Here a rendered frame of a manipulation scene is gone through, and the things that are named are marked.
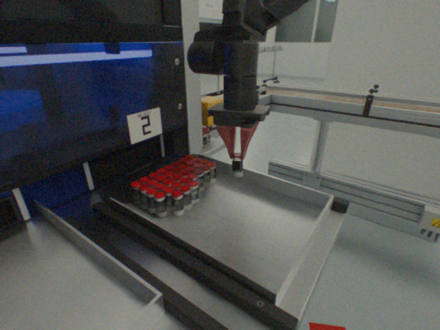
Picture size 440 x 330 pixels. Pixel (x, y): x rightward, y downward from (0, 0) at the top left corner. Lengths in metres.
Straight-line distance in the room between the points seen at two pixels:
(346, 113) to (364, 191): 0.39
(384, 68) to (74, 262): 1.76
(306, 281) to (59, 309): 0.33
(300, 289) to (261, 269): 0.06
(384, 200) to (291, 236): 0.99
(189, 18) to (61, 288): 0.56
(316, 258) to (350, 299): 1.17
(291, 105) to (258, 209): 0.89
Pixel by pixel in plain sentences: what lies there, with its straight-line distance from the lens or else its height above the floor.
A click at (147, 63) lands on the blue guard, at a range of 0.57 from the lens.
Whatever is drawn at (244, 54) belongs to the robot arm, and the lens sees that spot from 0.43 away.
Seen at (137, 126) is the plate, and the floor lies 1.02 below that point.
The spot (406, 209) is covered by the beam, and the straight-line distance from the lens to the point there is 1.44.
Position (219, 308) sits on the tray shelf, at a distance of 0.37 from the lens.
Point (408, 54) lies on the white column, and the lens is 1.85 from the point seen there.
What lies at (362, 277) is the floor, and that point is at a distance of 1.74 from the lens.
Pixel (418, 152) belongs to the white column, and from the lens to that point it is 1.95.
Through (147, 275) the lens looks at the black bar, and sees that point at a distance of 0.39.
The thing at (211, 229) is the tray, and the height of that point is 0.88.
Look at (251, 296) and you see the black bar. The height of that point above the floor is 0.90.
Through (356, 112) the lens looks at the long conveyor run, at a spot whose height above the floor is 0.89.
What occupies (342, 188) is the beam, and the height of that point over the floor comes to 0.51.
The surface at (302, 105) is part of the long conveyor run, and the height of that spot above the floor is 0.89.
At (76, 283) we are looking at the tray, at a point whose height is 0.88.
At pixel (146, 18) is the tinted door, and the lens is 0.58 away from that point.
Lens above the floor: 1.19
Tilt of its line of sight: 26 degrees down
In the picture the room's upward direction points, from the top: straight up
